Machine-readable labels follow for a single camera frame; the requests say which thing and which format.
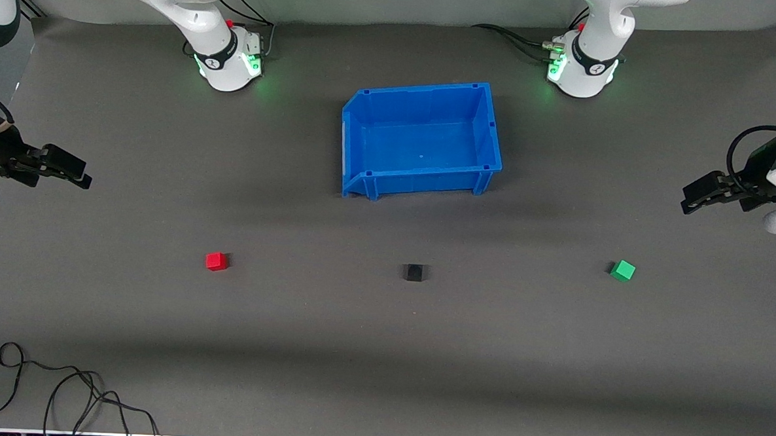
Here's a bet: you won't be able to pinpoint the blue plastic storage bin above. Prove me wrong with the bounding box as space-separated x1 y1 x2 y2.
338 77 506 206

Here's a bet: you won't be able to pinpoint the dark grey table mat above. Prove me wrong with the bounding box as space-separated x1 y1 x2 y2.
0 0 776 436

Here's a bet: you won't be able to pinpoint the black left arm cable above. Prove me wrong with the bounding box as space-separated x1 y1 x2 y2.
725 124 776 196

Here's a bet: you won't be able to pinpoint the thin black loose cable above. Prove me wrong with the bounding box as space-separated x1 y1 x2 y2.
0 341 164 436

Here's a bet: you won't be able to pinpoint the black right arm base cables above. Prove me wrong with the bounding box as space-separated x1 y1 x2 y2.
182 0 277 62

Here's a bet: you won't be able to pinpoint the black arm base cables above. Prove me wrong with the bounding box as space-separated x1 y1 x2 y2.
470 5 589 65
182 0 277 62

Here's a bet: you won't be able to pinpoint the black left arm base cables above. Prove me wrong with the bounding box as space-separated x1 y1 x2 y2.
470 5 589 65

